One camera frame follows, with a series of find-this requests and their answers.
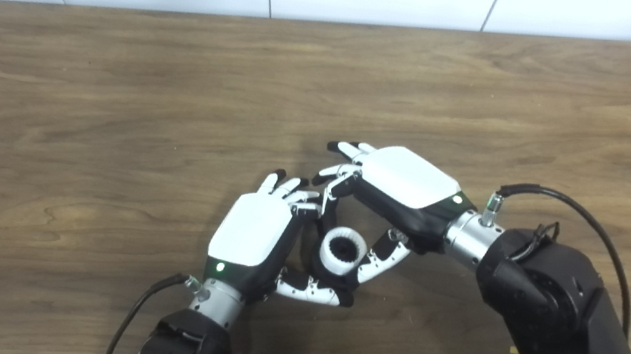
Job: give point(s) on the round black plastic part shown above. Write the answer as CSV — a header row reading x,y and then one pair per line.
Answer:
x,y
343,250

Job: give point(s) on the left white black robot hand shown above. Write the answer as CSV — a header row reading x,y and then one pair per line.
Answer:
x,y
253,227

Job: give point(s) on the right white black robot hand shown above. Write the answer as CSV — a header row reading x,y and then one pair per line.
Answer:
x,y
410,179

